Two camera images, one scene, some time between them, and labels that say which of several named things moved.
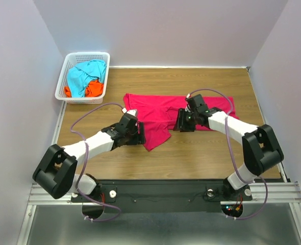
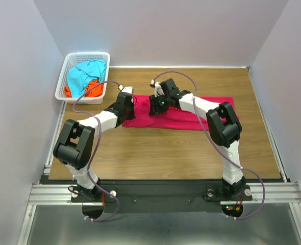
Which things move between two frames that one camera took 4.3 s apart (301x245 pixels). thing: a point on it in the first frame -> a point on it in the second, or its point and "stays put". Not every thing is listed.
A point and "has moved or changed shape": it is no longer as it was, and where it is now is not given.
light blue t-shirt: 79,76 stays put
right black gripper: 180,124 -> 154,109
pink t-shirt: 158,114 has moved or changed shape
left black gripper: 140,138 -> 132,115
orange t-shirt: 94,89 stays put
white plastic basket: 72,59 stays put
